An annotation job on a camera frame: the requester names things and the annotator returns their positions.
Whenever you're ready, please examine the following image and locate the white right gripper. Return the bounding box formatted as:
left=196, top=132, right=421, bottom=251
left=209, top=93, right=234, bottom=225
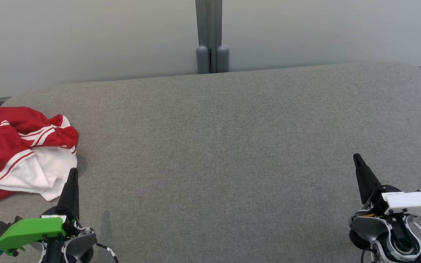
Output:
left=353, top=153, right=421, bottom=220

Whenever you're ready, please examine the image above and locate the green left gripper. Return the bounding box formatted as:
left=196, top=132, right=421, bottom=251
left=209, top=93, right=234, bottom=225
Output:
left=0, top=168, right=80, bottom=253

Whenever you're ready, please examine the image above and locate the red white lettered jersey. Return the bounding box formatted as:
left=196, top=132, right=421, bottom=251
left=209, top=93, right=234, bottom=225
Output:
left=0, top=106, right=79, bottom=201

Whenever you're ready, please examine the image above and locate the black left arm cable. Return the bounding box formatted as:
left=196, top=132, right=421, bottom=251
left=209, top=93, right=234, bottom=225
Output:
left=95, top=243, right=120, bottom=263

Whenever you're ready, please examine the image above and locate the grey partition post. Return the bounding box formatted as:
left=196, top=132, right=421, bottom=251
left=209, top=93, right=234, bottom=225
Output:
left=195, top=0, right=230, bottom=74

